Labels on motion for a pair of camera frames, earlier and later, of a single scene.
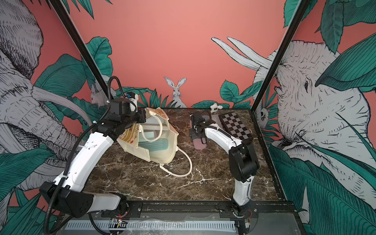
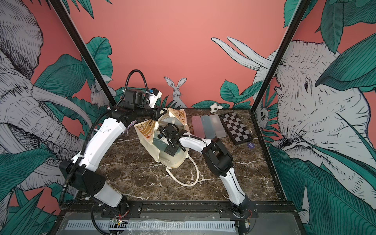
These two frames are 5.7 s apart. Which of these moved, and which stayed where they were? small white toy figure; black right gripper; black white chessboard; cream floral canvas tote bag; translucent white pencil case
Moved: cream floral canvas tote bag; black right gripper
Stayed: black white chessboard; translucent white pencil case; small white toy figure
